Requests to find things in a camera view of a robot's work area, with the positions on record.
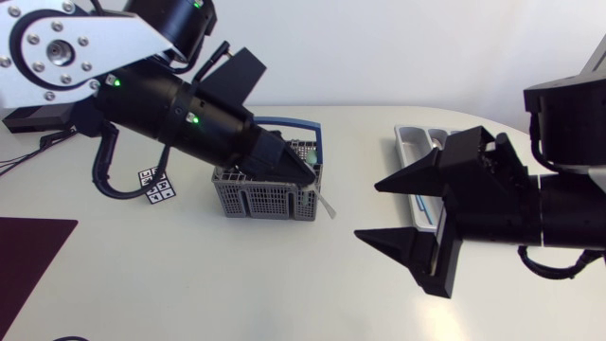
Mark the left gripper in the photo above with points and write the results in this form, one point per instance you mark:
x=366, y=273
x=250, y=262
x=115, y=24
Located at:
x=265, y=154

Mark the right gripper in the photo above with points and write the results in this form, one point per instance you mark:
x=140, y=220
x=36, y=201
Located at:
x=497, y=213

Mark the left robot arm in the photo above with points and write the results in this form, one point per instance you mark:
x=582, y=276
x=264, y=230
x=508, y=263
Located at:
x=71, y=42

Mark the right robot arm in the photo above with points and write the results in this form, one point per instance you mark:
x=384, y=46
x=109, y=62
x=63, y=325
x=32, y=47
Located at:
x=573, y=208

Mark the grey cutlery basket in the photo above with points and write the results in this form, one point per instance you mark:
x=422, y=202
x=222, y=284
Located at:
x=265, y=199

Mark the grey cutlery tray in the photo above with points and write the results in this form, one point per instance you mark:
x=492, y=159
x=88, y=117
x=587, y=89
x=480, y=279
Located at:
x=411, y=147

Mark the blue plastic utensil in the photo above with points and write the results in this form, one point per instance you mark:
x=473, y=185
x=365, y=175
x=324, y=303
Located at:
x=424, y=209

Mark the green plastic spoon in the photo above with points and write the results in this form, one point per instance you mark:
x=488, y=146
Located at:
x=312, y=156

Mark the steel spoon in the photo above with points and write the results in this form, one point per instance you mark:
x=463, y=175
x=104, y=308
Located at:
x=436, y=143

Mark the black-and-white patterned cube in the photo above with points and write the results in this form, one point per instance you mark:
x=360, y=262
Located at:
x=158, y=187

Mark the dark mat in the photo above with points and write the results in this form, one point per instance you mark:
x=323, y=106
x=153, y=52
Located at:
x=28, y=258

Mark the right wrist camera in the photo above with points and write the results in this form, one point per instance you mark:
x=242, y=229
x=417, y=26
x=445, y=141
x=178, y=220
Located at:
x=468, y=149

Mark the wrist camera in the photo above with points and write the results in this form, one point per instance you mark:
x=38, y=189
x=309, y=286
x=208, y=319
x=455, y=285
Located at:
x=234, y=78
x=468, y=149

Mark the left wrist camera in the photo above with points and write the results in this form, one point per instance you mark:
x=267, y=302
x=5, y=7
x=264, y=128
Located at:
x=234, y=78

